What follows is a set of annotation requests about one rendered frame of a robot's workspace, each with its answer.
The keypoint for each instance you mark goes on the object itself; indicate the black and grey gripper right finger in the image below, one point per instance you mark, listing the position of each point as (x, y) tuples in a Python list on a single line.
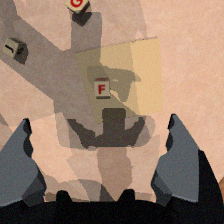
[(184, 181)]

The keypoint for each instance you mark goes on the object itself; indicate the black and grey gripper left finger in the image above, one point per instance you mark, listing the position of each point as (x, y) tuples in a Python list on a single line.
[(22, 184)]

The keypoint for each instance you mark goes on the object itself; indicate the beige letter block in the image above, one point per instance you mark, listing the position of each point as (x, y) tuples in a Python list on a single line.
[(101, 87), (77, 6), (13, 47)]

